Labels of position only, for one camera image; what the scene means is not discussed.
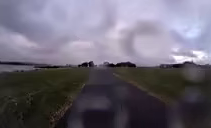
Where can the grey water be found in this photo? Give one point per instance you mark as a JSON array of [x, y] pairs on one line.
[[6, 68]]

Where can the distant dark shoreline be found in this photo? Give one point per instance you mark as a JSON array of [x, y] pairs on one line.
[[13, 62]]

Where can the dark asphalt path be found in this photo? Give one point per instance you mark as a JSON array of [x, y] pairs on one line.
[[104, 88]]

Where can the green grass field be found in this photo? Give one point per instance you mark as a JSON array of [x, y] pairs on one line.
[[159, 79], [26, 90]]

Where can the row of distant buildings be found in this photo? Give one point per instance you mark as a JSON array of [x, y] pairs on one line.
[[187, 64]]

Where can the small clump of trees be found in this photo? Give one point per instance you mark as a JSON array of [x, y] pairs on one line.
[[84, 64]]

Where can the pale gravel verge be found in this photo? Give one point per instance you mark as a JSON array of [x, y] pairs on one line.
[[61, 111], [143, 89]]

